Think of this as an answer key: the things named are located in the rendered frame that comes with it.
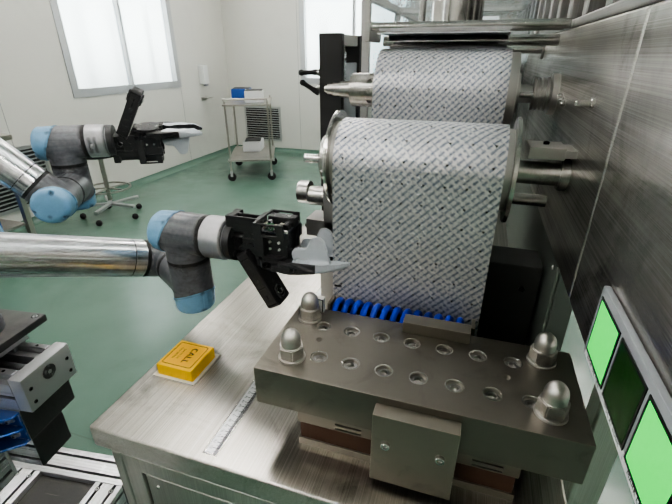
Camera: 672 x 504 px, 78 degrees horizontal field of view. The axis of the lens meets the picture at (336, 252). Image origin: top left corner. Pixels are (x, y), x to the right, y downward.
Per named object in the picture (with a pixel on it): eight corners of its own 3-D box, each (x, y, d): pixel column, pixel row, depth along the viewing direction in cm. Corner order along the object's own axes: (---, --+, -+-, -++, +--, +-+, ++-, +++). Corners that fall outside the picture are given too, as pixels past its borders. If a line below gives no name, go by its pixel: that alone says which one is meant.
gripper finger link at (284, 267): (311, 270, 64) (260, 261, 67) (311, 278, 65) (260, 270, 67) (322, 257, 68) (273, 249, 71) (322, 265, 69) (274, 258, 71)
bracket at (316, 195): (315, 315, 89) (312, 173, 76) (344, 320, 87) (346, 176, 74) (307, 328, 84) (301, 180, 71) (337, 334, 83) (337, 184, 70)
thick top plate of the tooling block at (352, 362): (301, 334, 71) (299, 304, 68) (560, 386, 60) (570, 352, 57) (256, 401, 57) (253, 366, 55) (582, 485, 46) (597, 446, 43)
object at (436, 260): (333, 300, 71) (333, 196, 63) (477, 325, 65) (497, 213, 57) (332, 302, 71) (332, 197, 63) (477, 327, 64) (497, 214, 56)
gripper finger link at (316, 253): (344, 244, 62) (287, 236, 65) (343, 279, 65) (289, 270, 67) (350, 236, 65) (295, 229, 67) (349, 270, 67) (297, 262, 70)
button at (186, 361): (183, 349, 78) (181, 339, 77) (216, 357, 76) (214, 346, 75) (158, 374, 72) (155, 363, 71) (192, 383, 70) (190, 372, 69)
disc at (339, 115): (349, 190, 76) (351, 104, 70) (352, 190, 76) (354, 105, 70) (322, 217, 63) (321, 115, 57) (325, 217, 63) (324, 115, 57)
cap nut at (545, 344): (525, 349, 58) (531, 322, 56) (554, 354, 57) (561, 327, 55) (527, 366, 55) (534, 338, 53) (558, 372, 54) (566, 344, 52)
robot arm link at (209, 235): (200, 264, 72) (226, 245, 79) (224, 268, 70) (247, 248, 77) (194, 223, 69) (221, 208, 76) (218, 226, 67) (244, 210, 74)
